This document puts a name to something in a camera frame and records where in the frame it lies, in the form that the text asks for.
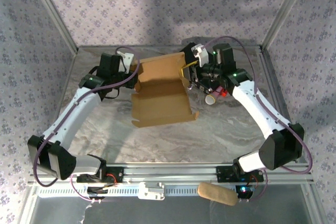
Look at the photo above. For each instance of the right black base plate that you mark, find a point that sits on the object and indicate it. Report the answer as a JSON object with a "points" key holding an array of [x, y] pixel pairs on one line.
{"points": [[223, 174]]}

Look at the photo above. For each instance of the brown cardboard box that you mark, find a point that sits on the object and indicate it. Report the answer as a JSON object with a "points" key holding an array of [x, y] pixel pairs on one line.
{"points": [[160, 103]]}

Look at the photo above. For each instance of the red block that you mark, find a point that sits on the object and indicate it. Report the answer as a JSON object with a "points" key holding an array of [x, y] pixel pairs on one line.
{"points": [[224, 93]]}

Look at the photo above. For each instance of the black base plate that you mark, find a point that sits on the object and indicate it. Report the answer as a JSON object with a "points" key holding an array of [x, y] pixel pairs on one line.
{"points": [[223, 174], [119, 174]]}

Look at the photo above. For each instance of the aluminium side rail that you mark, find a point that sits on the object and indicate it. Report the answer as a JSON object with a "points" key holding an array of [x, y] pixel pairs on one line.
{"points": [[273, 77]]}

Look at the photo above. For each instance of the aluminium frame post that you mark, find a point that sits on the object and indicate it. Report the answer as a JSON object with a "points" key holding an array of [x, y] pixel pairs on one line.
{"points": [[53, 11], [284, 11]]}

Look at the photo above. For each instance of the white plastic clip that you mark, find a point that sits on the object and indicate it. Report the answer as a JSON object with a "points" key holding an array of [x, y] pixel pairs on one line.
{"points": [[151, 192]]}

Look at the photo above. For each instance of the tan foam roll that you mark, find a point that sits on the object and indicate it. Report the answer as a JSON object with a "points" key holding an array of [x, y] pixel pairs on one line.
{"points": [[218, 193]]}

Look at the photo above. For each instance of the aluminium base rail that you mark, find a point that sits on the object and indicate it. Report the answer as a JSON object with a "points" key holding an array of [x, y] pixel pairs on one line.
{"points": [[170, 172]]}

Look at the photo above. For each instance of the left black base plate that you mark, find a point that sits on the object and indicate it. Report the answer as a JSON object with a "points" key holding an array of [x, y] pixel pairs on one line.
{"points": [[119, 174]]}

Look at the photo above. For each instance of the black case with metal latches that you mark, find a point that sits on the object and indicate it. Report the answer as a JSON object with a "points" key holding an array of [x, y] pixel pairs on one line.
{"points": [[187, 51]]}

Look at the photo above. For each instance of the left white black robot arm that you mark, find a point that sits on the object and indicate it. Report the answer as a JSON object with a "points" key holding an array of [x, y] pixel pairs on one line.
{"points": [[76, 113]]}

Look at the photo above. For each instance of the black board with LED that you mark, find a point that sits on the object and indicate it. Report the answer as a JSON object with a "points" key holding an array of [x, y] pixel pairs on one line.
{"points": [[245, 191]]}

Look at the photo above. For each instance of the white torn film scrap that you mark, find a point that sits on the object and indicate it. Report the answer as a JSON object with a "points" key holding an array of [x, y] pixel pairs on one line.
{"points": [[84, 212]]}

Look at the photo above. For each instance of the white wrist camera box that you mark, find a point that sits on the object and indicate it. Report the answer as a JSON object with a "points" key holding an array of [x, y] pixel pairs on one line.
{"points": [[127, 57], [202, 55]]}

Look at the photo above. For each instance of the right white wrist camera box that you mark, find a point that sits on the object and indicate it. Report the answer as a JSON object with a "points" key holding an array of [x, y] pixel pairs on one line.
{"points": [[202, 55]]}

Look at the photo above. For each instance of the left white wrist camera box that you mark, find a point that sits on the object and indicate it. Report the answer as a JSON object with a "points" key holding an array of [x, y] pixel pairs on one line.
{"points": [[127, 57]]}

